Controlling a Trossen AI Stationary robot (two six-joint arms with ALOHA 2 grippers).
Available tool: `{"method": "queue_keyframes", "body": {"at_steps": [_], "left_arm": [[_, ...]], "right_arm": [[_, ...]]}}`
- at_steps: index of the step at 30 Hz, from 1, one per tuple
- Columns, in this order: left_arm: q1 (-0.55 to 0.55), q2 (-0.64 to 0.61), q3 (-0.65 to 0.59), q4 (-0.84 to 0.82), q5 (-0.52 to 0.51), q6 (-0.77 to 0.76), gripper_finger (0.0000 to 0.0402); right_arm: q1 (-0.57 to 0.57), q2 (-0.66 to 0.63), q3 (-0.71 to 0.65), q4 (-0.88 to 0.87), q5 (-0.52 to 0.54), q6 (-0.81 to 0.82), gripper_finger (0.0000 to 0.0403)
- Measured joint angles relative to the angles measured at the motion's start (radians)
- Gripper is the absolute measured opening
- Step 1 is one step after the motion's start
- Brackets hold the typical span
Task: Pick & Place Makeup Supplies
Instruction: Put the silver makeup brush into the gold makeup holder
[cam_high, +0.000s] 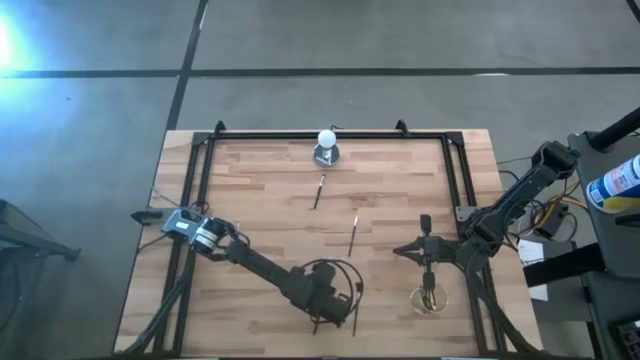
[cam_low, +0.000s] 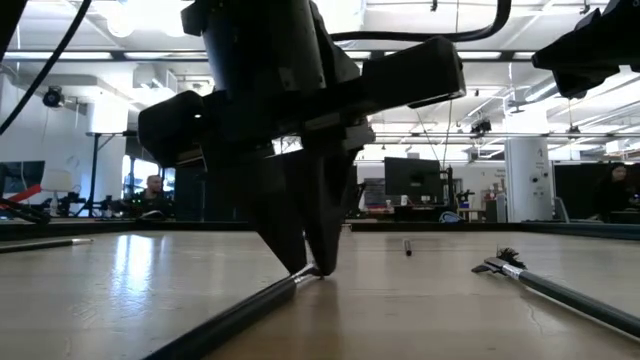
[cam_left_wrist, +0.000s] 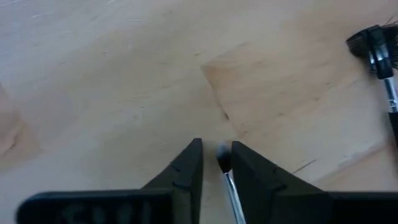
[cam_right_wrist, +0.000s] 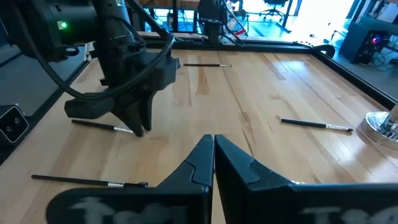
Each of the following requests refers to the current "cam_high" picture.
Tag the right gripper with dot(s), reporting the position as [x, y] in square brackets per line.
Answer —
[437, 250]

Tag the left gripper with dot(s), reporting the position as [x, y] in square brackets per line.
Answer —
[325, 300]

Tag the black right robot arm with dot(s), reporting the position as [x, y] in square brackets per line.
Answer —
[515, 197]

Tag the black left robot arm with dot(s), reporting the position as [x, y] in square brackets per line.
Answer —
[260, 265]

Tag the black wide-head makeup brush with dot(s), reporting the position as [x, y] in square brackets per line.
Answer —
[355, 325]

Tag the white paper sheet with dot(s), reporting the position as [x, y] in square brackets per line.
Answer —
[531, 252]

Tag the black power box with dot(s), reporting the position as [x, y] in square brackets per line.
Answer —
[552, 225]

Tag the black cart crossbar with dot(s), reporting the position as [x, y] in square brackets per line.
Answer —
[565, 265]

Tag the white bulb lamp metal base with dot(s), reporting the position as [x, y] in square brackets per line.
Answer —
[326, 155]

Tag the grey side cart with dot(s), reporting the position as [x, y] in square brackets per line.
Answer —
[615, 240]

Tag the white blue spray can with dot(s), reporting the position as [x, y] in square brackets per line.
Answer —
[615, 185]

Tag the black keypad device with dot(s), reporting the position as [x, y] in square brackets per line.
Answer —
[627, 342]

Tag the black round pole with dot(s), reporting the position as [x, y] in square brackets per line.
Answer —
[617, 131]

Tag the dark grey side table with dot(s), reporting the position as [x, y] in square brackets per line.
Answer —
[20, 225]

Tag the black frame corner bracket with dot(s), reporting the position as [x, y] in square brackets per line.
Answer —
[401, 128]
[220, 127]

